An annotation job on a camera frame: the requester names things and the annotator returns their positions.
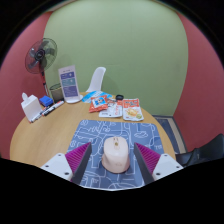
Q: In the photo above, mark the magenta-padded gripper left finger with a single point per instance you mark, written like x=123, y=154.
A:
x=63, y=164

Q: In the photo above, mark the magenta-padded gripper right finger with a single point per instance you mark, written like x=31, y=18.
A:
x=160, y=164

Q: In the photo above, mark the cream pink computer mouse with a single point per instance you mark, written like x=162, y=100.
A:
x=115, y=155

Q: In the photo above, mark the blue-grey patterned mouse pad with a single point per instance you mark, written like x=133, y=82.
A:
x=115, y=128

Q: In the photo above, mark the black plastic chair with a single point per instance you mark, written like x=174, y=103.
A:
x=206, y=151

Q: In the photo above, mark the white marker with black cap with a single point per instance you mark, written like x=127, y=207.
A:
x=56, y=106

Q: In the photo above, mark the white tissue box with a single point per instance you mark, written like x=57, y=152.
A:
x=31, y=108

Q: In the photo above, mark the blue whiteboard eraser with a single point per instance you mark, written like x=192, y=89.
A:
x=46, y=101

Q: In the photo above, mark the white and red snack packet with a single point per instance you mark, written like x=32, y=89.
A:
x=111, y=109

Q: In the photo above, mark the light blue snack packet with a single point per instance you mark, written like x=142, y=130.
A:
x=90, y=95

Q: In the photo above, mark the small black round object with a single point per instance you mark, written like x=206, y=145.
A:
x=119, y=97

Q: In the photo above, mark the white and blue sign stand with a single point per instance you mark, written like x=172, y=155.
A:
x=69, y=83

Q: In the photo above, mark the white plastic chair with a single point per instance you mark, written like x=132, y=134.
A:
x=97, y=78

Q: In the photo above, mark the black and red standing fan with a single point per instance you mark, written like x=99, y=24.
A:
x=40, y=55

